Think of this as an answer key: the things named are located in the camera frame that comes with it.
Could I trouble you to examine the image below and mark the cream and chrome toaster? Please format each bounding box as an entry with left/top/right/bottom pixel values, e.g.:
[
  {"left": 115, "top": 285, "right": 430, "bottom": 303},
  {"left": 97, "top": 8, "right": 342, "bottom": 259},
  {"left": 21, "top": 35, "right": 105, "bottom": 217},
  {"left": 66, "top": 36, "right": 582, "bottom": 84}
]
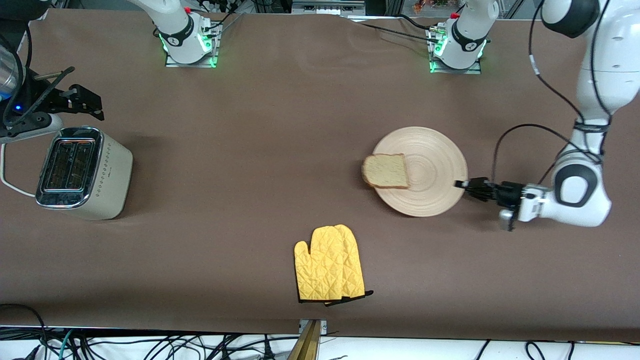
[{"left": 35, "top": 126, "right": 134, "bottom": 221}]

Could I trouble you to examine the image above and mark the black floor cable loop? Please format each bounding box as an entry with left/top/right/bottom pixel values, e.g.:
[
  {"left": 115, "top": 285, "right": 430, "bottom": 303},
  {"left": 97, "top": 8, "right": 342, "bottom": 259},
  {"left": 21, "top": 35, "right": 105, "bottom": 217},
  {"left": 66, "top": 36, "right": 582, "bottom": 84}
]
[{"left": 0, "top": 303, "right": 50, "bottom": 351}]

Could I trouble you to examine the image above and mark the grey equipment box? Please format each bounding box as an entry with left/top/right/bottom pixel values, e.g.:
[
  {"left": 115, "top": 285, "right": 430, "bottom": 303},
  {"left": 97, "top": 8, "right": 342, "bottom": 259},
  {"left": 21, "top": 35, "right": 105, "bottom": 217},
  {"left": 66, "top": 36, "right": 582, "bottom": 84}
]
[{"left": 292, "top": 0, "right": 366, "bottom": 17}]

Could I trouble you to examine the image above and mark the slice of toast bread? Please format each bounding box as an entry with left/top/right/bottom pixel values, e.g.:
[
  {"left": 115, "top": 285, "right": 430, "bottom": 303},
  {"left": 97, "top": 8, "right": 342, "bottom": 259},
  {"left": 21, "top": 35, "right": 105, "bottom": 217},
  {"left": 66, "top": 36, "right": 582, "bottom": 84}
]
[{"left": 361, "top": 153, "right": 411, "bottom": 190}]

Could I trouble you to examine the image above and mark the aluminium frame profile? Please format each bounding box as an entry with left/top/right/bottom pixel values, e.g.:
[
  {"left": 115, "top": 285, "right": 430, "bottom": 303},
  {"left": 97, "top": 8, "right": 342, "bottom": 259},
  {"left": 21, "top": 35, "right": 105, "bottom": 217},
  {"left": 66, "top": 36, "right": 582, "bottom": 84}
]
[{"left": 287, "top": 319, "right": 329, "bottom": 360}]

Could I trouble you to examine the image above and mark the round light wooden plate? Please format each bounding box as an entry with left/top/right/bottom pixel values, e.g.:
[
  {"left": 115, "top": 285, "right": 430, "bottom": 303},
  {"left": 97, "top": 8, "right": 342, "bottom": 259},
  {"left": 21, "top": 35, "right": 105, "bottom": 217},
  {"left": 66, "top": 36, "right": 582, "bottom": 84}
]
[{"left": 372, "top": 126, "right": 469, "bottom": 218}]

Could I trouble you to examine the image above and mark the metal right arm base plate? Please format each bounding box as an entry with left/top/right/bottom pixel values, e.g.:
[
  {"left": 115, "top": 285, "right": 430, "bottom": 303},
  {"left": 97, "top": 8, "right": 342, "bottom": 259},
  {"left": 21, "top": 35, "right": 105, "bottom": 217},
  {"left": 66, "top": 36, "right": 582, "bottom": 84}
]
[{"left": 164, "top": 20, "right": 222, "bottom": 69}]

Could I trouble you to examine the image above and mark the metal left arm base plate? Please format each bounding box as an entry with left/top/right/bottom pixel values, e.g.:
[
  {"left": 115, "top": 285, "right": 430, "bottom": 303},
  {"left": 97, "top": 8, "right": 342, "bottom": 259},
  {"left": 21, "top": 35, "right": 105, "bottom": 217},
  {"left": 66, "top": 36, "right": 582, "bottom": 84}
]
[{"left": 426, "top": 24, "right": 485, "bottom": 75}]

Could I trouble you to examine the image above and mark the black cable with white tag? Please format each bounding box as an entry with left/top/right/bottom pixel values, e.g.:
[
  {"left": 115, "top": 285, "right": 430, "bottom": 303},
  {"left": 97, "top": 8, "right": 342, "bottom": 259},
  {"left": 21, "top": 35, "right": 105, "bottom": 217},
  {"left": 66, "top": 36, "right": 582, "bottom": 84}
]
[{"left": 528, "top": 0, "right": 586, "bottom": 123}]

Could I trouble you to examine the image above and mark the black cable at arm base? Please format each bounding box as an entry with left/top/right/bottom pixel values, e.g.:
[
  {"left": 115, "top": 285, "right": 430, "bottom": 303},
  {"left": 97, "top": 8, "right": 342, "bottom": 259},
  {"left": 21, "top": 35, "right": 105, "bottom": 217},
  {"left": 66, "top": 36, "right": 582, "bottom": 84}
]
[{"left": 347, "top": 14, "right": 438, "bottom": 43}]

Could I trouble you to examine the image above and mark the yellow quilted oven mitt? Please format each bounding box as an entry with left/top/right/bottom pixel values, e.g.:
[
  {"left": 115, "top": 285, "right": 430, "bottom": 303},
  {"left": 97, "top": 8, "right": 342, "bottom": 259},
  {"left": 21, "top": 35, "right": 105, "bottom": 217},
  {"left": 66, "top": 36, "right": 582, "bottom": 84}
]
[
  {"left": 324, "top": 224, "right": 374, "bottom": 307},
  {"left": 294, "top": 226, "right": 351, "bottom": 303}
]

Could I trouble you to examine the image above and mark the white toaster power cable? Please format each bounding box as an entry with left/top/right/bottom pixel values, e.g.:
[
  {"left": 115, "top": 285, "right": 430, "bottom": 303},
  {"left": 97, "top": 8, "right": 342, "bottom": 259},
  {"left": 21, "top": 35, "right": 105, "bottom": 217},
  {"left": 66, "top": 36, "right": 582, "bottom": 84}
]
[{"left": 0, "top": 142, "right": 39, "bottom": 198}]

